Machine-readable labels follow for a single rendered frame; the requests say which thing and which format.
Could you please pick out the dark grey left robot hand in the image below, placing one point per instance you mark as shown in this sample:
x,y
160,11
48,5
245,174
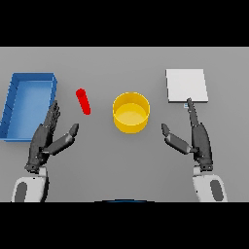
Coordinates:
x,y
40,142

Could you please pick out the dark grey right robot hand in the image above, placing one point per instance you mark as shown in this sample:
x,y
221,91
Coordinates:
x,y
201,142

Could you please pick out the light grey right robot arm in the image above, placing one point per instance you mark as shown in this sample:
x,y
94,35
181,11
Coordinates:
x,y
209,188

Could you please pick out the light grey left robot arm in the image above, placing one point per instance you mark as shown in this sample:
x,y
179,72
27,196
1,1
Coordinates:
x,y
30,188

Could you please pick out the pale square measuring scale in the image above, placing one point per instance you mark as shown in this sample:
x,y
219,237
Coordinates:
x,y
187,85

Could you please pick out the red beaker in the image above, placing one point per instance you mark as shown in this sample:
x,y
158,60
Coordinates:
x,y
83,101

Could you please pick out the yellow bowl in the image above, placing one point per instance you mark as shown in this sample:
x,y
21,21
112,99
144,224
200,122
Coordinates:
x,y
131,113

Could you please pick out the blue tray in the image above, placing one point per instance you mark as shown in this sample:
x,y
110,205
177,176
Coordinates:
x,y
27,107

